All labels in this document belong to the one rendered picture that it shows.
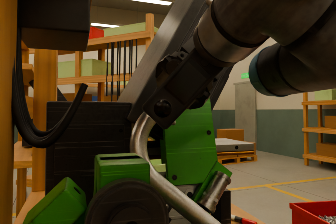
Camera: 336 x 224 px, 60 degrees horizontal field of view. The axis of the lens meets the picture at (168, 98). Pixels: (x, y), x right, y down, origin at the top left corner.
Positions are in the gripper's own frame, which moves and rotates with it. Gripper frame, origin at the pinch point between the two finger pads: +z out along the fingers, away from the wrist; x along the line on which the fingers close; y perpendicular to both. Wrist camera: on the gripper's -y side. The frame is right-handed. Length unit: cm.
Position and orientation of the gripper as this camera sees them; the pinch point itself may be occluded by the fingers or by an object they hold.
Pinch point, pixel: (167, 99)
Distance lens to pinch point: 53.6
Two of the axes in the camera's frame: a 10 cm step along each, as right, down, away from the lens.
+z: -2.8, 3.2, 9.0
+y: 6.3, -6.5, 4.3
